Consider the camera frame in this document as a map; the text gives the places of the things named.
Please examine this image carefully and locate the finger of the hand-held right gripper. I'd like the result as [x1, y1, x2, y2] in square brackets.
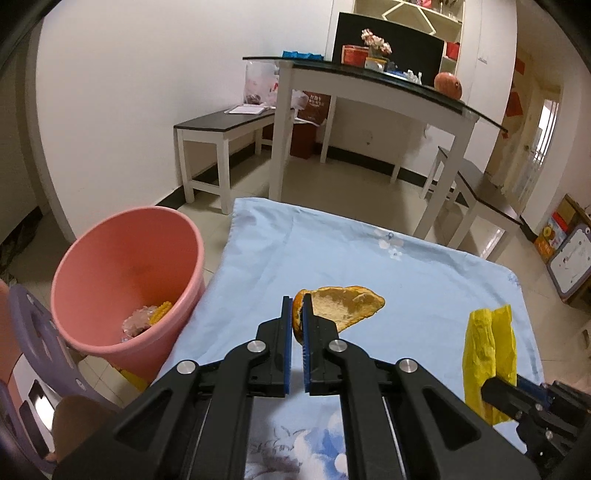
[480, 377, 536, 422]
[516, 375, 557, 398]

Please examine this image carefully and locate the black flat screen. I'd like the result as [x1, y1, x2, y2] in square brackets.
[325, 12, 447, 86]

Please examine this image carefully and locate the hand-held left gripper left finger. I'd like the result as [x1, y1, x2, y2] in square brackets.
[53, 296, 293, 480]

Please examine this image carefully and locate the grey drawing board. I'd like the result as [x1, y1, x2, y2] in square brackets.
[547, 223, 591, 299]

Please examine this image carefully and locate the white glass-top dining table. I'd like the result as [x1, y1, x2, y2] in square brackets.
[242, 54, 509, 241]

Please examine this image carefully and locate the white bench with dark seat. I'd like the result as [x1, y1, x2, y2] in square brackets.
[422, 146, 525, 260]
[174, 108, 279, 216]

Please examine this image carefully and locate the pink plastic bucket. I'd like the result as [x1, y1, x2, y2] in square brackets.
[51, 206, 206, 382]

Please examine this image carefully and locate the purple plastic stool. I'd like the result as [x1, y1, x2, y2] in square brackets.
[0, 283, 122, 476]

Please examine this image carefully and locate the white appliance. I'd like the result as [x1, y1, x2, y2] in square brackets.
[9, 354, 62, 463]

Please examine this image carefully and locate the dark red shopping bag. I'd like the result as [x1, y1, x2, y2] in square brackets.
[290, 90, 331, 160]

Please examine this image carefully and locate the colourful cardboard box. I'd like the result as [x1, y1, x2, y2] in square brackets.
[534, 212, 574, 264]

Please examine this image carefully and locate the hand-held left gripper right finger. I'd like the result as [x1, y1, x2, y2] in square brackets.
[300, 294, 542, 480]

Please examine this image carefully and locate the red apple-shaped ornament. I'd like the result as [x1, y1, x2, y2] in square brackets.
[433, 71, 464, 100]

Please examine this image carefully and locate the tan rounded object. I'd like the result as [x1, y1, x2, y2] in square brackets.
[50, 395, 117, 463]

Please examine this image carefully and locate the yellow plastic bag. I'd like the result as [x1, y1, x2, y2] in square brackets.
[462, 303, 517, 425]

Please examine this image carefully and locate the clear plastic bag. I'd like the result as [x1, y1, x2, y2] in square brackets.
[244, 62, 280, 107]

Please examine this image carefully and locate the cream wall shelf unit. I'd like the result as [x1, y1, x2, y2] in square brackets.
[353, 0, 465, 75]

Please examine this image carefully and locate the large orange peel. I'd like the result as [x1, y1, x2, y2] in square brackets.
[293, 285, 387, 345]

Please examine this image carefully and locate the red tin box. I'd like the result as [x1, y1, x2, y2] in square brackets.
[342, 45, 370, 66]

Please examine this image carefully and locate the light blue floral cloth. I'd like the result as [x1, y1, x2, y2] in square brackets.
[152, 198, 546, 480]

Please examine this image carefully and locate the red paper wall decoration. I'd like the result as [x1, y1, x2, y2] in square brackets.
[505, 90, 525, 119]

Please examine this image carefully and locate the yellow plastic item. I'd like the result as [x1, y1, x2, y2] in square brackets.
[111, 364, 149, 394]

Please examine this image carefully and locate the pink flower bouquet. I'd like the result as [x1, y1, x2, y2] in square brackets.
[361, 28, 393, 59]

